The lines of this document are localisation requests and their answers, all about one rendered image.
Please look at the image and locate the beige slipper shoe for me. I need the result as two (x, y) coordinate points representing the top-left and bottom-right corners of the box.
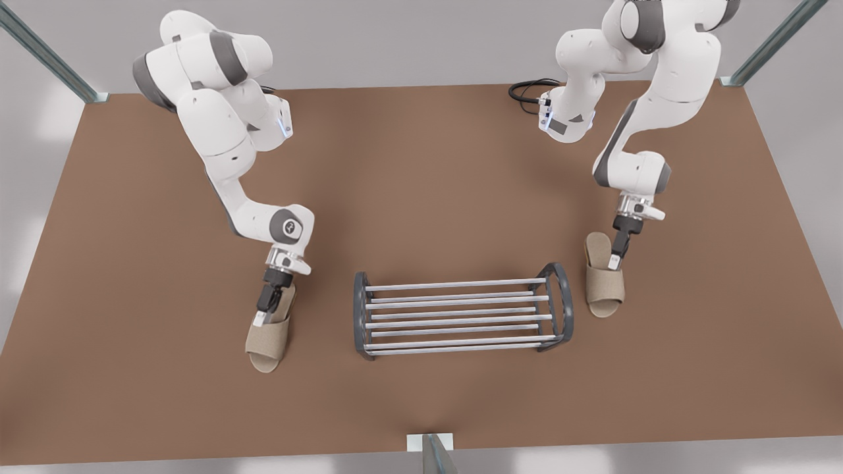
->
(245, 283), (298, 374)
(584, 231), (626, 319)

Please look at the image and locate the silver frame post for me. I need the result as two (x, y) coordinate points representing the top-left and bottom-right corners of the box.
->
(719, 0), (831, 88)
(406, 433), (459, 474)
(0, 3), (109, 103)

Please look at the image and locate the grey metal shoe rack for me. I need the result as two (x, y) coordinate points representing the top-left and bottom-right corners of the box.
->
(353, 262), (575, 361)

